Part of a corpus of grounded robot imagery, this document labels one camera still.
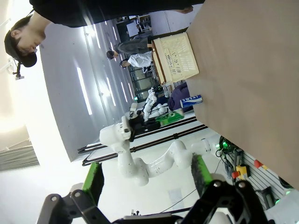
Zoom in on red emergency stop button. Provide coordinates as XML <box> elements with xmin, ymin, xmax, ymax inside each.
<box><xmin>254</xmin><ymin>159</ymin><xmax>269</xmax><ymax>170</ymax></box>
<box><xmin>231</xmin><ymin>164</ymin><xmax>248</xmax><ymax>180</ymax></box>

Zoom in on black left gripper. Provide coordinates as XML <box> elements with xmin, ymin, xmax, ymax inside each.
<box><xmin>128</xmin><ymin>113</ymin><xmax>147</xmax><ymax>143</ymax></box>

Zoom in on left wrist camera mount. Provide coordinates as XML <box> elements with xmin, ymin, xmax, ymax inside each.
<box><xmin>129</xmin><ymin>102</ymin><xmax>139</xmax><ymax>117</ymax></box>

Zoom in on black cap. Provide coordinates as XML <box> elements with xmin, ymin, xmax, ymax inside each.
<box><xmin>4</xmin><ymin>14</ymin><xmax>37</xmax><ymax>68</ymax></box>

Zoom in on grey slotted base plate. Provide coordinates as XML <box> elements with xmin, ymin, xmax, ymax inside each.
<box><xmin>240</xmin><ymin>151</ymin><xmax>295</xmax><ymax>208</ymax></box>

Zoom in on black cable bundle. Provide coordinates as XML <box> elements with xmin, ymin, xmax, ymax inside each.
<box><xmin>216</xmin><ymin>136</ymin><xmax>237</xmax><ymax>169</ymax></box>

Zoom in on cream shopping basket brown handles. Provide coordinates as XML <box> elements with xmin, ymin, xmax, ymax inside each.
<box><xmin>151</xmin><ymin>32</ymin><xmax>199</xmax><ymax>85</ymax></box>

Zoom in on small white background robot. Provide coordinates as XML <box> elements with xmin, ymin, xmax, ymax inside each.
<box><xmin>142</xmin><ymin>87</ymin><xmax>170</xmax><ymax>122</ymax></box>

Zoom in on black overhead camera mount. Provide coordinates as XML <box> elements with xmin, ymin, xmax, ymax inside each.
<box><xmin>13</xmin><ymin>58</ymin><xmax>25</xmax><ymax>81</ymax></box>

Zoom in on dark purple fabric heap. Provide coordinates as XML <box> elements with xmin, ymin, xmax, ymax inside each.
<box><xmin>167</xmin><ymin>83</ymin><xmax>190</xmax><ymax>112</ymax></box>

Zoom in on black metal frame bar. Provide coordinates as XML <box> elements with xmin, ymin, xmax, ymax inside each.
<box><xmin>78</xmin><ymin>116</ymin><xmax>198</xmax><ymax>154</ymax></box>
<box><xmin>81</xmin><ymin>125</ymin><xmax>207</xmax><ymax>167</ymax></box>

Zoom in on person in white shirt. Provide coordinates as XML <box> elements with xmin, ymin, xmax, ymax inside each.
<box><xmin>119</xmin><ymin>51</ymin><xmax>153</xmax><ymax>70</ymax></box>

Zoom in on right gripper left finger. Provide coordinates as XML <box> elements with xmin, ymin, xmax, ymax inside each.
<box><xmin>36</xmin><ymin>161</ymin><xmax>112</xmax><ymax>224</ymax></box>

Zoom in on person in grey jacket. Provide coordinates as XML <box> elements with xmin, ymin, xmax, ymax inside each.
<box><xmin>106</xmin><ymin>37</ymin><xmax>153</xmax><ymax>61</ymax></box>

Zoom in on blue Sweat drink can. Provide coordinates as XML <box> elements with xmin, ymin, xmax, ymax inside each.
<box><xmin>179</xmin><ymin>94</ymin><xmax>203</xmax><ymax>109</ymax></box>

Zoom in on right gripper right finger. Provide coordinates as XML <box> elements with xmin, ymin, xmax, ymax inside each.
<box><xmin>184</xmin><ymin>153</ymin><xmax>269</xmax><ymax>224</ymax></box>

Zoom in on person in black shirt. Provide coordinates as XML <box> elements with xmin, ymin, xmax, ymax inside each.
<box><xmin>4</xmin><ymin>0</ymin><xmax>206</xmax><ymax>68</ymax></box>

